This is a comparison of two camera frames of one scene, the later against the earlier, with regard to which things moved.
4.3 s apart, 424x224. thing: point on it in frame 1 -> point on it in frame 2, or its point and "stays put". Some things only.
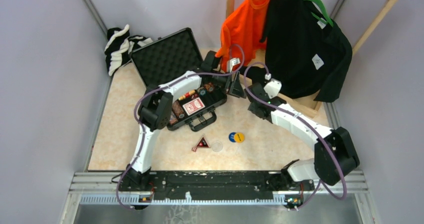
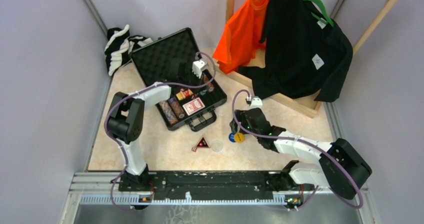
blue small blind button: (231, 137) stays put
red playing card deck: (193, 106) stays put
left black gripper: (234, 88) -> (197, 74)
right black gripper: (251, 108) -> (240, 116)
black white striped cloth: (119, 46) stays put
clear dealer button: (217, 146) stays put
